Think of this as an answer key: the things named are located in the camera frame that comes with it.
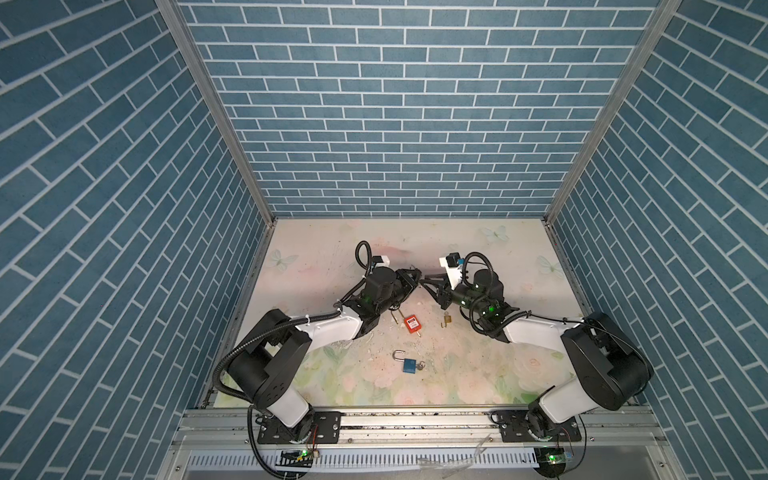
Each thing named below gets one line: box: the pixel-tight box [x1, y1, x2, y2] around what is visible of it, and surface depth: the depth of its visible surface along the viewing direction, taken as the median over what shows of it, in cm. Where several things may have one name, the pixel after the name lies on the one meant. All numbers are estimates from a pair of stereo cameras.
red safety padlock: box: [390, 308, 422, 334], surface depth 92 cm
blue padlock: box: [392, 349, 417, 374], surface depth 85 cm
